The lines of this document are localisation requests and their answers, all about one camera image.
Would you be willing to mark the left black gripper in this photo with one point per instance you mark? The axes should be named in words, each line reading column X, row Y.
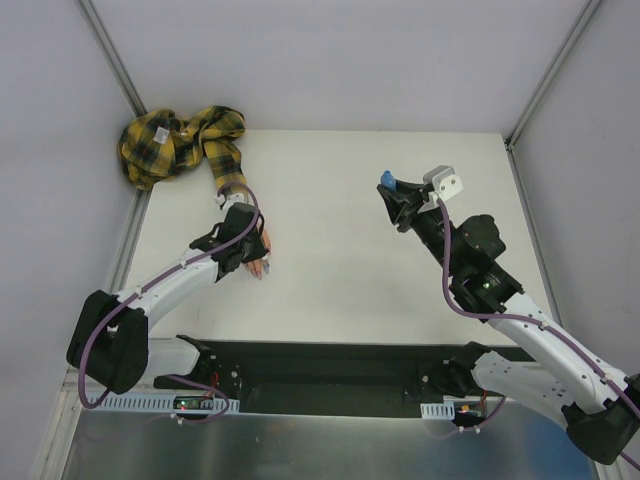
column 251, row 245

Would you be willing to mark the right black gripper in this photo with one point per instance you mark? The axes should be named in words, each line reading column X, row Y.
column 409, row 204

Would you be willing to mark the blue nail polish bottle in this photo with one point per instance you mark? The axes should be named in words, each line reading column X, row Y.
column 388, row 181

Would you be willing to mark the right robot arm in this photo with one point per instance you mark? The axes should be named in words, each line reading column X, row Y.
column 595, row 403

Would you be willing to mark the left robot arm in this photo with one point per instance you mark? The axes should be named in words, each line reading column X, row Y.
column 111, row 342

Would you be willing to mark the mannequin hand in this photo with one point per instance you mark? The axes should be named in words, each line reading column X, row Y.
column 260, row 267

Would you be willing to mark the yellow plaid shirt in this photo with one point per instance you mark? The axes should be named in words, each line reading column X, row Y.
column 161, row 146

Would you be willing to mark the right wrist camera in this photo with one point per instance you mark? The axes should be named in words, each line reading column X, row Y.
column 445, row 182

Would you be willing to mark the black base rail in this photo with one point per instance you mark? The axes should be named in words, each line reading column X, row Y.
column 323, row 379

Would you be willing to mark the left white cable duct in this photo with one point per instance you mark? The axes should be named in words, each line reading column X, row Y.
column 167, row 403

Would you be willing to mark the white cable duct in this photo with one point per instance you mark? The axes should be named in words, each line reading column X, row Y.
column 167, row 403
column 449, row 410

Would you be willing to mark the right white cable duct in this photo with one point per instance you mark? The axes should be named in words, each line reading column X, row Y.
column 449, row 410

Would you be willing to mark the right aluminium frame post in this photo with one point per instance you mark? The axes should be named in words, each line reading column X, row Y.
column 586, row 16

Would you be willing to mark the aluminium frame post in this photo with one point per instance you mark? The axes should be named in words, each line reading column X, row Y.
column 586, row 16
column 112, row 56

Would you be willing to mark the left aluminium frame post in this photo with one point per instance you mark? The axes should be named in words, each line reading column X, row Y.
column 112, row 56

